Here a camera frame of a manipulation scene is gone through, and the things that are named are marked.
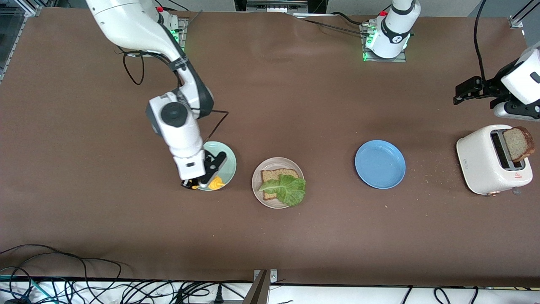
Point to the white toaster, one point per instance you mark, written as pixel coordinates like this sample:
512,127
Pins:
479,162

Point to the brown bread slice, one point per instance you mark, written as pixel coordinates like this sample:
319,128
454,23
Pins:
518,143
274,174

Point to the green lettuce leaf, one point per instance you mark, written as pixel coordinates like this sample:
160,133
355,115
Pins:
289,189

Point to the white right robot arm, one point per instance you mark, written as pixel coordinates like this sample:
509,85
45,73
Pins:
126,25

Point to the blue plate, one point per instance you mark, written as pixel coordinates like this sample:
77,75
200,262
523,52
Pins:
380,164

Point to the mint green plate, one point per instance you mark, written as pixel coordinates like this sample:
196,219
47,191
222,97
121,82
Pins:
230,162

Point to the yellow squeeze bottle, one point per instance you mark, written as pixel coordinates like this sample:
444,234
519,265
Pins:
216,184

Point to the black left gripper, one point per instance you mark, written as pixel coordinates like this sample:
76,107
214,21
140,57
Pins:
490,88

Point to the aluminium table frame rail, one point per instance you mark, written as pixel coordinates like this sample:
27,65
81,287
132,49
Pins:
17,38

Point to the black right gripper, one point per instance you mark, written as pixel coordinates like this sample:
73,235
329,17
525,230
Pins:
194,182

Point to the aluminium profile bar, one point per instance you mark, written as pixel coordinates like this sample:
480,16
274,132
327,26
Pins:
515,21

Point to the beige plate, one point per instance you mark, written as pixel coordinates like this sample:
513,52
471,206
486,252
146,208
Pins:
270,164

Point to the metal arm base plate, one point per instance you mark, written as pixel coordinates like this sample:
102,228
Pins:
403,57
184,29

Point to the black power plug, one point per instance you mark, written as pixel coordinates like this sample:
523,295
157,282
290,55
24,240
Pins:
218,295

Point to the dark equipment rack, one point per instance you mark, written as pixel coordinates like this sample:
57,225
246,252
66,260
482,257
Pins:
276,5

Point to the brown table cover sheet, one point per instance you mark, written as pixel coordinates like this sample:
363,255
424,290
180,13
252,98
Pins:
270,105

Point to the grey metal table bracket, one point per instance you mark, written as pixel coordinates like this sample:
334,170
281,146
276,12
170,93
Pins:
259,291

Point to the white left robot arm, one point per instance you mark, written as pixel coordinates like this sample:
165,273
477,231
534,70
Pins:
394,25

